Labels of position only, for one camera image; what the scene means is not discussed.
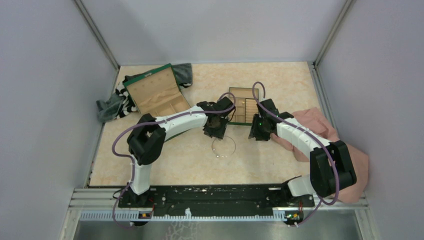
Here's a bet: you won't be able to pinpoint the silver bangle bracelet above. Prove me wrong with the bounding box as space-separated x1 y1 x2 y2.
211 136 237 159

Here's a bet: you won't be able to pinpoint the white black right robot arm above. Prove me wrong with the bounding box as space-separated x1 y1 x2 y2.
249 99 357 206

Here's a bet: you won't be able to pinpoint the grey-green zebra plush towel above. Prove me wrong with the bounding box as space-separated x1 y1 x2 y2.
96 63 193 123

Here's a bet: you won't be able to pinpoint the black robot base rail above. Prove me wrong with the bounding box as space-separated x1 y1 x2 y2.
118 183 315 217

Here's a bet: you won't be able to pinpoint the aluminium frame post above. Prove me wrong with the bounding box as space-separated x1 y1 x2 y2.
313 0 356 69
73 0 120 71

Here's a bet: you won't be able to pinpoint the green compartment jewelry tray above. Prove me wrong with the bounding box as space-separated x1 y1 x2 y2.
228 87 259 126

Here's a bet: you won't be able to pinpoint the pink cloth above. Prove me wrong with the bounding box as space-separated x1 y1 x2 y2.
270 107 369 204

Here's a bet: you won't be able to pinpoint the left aluminium frame post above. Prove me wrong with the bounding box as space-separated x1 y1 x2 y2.
73 0 120 71

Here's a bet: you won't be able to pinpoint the green jewelry box with lid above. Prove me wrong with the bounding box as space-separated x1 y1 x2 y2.
123 63 193 143

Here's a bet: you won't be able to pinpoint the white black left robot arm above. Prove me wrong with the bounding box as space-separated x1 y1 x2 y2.
118 96 236 208

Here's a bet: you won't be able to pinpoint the right aluminium frame post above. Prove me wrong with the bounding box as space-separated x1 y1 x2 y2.
313 0 356 69

